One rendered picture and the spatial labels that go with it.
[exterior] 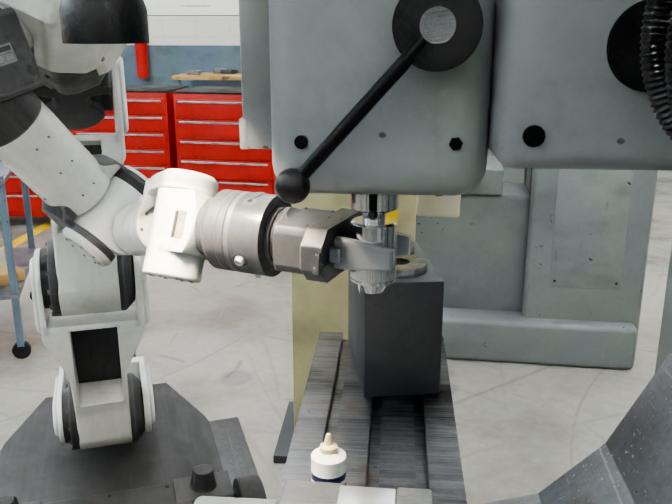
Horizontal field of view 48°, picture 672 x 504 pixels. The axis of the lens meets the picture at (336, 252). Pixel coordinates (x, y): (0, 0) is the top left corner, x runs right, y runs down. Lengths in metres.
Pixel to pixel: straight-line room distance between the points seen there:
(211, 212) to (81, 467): 1.02
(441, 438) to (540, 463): 1.74
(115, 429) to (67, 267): 0.40
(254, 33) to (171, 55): 9.42
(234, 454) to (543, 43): 1.58
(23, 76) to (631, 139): 0.69
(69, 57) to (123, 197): 0.19
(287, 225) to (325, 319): 1.91
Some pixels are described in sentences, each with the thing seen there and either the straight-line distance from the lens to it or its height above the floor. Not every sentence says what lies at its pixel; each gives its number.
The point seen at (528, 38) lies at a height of 1.45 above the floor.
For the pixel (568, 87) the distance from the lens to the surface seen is 0.64.
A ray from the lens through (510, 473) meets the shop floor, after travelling 2.75.
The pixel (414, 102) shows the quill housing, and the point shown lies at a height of 1.39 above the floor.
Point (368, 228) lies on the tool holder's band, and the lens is 0.75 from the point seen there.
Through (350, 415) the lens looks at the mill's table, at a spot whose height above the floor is 0.90.
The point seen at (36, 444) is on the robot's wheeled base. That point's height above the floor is 0.57.
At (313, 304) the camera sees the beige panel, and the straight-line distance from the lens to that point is 2.65.
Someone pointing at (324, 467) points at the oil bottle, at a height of 0.98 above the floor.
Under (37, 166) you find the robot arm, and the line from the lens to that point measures 1.04.
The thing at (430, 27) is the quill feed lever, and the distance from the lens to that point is 0.61.
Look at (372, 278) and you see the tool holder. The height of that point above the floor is 1.21.
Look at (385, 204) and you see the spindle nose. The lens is 0.74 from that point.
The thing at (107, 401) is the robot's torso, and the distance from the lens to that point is 1.59.
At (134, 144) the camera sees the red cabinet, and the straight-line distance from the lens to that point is 5.71.
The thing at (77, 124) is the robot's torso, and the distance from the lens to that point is 1.43.
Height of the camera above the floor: 1.46
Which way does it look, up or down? 17 degrees down
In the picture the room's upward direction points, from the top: straight up
